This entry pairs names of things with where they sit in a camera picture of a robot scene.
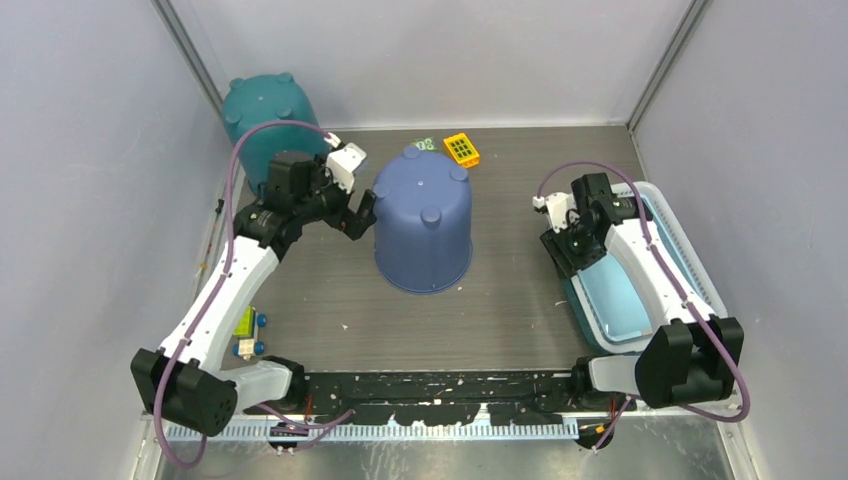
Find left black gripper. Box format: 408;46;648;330
296;154;377;240

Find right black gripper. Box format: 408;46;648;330
541;215;608;280

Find light blue basket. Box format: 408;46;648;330
578;196;697;344

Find blue plastic bucket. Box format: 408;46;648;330
373;145;473;294

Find teal plastic bucket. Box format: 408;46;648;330
221;72;333;197

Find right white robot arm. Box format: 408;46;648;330
532;173;749;411

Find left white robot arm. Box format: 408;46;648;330
130;143;376;437

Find white plastic basket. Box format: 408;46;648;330
562;181;728;354

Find teal bottom basket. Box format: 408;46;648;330
561;279;608;354

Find green patterned toy tile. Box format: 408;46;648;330
411;137;437;151

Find yellow grid toy block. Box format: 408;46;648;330
443;133;480;169

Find toy train blocks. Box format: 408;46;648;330
232;306;268;360

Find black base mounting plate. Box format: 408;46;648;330
267;370;625;426

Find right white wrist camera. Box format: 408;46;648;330
532;192;575;233

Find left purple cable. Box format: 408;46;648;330
152;119;356;470

